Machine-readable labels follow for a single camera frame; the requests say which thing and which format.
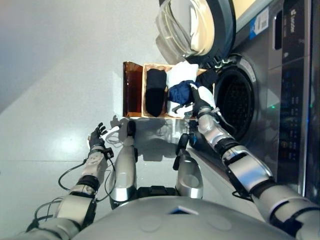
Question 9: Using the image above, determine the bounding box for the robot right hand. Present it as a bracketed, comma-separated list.
[171, 83, 218, 119]

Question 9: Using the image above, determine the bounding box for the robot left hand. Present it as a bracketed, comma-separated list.
[87, 122, 120, 151]

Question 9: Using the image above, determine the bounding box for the navy blue garment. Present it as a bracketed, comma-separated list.
[168, 79, 198, 106]

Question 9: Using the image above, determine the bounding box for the white garment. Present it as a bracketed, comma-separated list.
[165, 61, 201, 118]

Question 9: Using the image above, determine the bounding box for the grey front-load washing machine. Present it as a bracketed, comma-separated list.
[188, 0, 313, 198]

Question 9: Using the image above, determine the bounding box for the crumpled black garment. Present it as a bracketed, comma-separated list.
[196, 69, 218, 91]

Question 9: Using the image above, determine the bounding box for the rolled black garment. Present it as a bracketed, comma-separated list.
[145, 68, 168, 118]

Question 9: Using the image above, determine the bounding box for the wicker laundry basket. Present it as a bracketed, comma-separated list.
[141, 62, 216, 119]

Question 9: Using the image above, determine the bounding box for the round glass washer door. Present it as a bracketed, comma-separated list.
[154, 0, 237, 66]

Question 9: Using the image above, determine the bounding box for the robot right leg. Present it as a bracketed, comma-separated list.
[173, 133, 204, 200]

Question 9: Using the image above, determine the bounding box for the blue energy label sticker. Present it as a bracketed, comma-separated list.
[249, 7, 270, 40]

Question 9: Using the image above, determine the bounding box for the beige and white cabinet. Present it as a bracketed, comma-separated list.
[231, 0, 283, 33]

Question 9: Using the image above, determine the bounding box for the grey robot torso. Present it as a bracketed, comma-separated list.
[72, 186, 296, 240]

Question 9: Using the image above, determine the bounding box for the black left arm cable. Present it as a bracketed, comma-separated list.
[26, 156, 118, 232]

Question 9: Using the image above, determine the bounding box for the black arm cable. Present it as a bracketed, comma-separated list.
[26, 156, 118, 232]
[217, 109, 253, 201]

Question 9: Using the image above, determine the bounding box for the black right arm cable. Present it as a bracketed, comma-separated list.
[217, 109, 253, 201]

